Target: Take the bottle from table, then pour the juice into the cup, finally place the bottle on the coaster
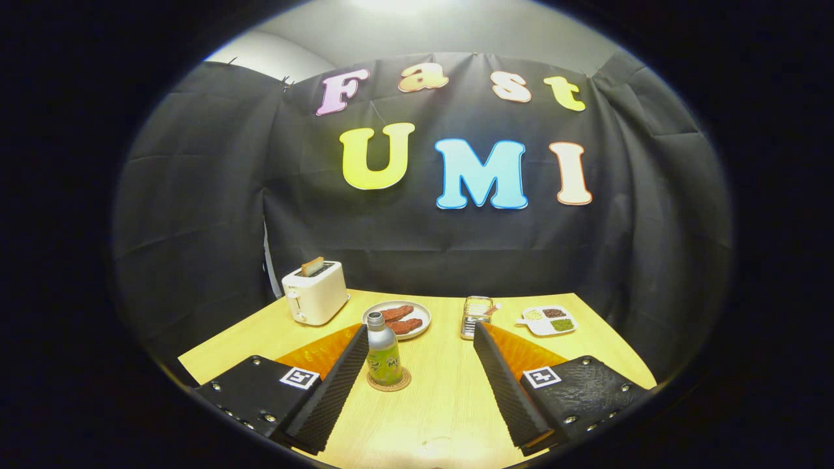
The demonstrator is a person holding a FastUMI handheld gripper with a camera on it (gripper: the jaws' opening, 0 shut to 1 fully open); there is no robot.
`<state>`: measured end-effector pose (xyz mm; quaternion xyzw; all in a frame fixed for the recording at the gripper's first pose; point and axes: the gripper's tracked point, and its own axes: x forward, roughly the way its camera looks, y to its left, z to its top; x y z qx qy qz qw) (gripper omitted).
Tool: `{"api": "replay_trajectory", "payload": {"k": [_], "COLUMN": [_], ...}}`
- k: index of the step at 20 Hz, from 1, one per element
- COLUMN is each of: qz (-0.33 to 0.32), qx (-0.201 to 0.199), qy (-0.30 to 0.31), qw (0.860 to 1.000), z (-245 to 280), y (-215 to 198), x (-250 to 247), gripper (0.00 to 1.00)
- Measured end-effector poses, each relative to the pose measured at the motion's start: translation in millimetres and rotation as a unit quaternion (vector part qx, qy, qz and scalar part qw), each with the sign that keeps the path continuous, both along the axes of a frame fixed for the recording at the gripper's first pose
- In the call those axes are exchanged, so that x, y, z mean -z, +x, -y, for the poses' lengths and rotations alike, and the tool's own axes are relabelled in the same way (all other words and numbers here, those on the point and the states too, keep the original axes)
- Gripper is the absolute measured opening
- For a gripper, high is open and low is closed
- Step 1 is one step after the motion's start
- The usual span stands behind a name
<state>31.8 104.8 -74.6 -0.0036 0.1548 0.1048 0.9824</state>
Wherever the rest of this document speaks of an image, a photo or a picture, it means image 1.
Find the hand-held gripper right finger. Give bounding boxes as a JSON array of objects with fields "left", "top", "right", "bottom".
[{"left": 472, "top": 321, "right": 649, "bottom": 457}]

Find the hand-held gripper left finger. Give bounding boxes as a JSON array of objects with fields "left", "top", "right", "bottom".
[{"left": 192, "top": 324, "right": 371, "bottom": 457}]

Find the silver green juice bottle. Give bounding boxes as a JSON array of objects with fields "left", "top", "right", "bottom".
[{"left": 362, "top": 311, "right": 403, "bottom": 386}]

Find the round cork coaster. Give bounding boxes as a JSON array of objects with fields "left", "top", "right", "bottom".
[{"left": 367, "top": 367, "right": 412, "bottom": 392}]

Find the wooden table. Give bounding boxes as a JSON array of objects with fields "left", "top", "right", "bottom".
[{"left": 178, "top": 289, "right": 657, "bottom": 469}]

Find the white divided condiment dish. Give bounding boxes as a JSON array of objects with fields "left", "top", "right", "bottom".
[{"left": 516, "top": 305, "right": 579, "bottom": 337}]

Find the white toaster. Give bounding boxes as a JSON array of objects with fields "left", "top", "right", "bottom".
[{"left": 281, "top": 261, "right": 351, "bottom": 326}]

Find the round white plate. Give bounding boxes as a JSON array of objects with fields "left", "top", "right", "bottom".
[{"left": 362, "top": 300, "right": 432, "bottom": 341}]

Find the wire mesh holder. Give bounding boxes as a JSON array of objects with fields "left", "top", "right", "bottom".
[{"left": 460, "top": 296, "right": 496, "bottom": 341}]

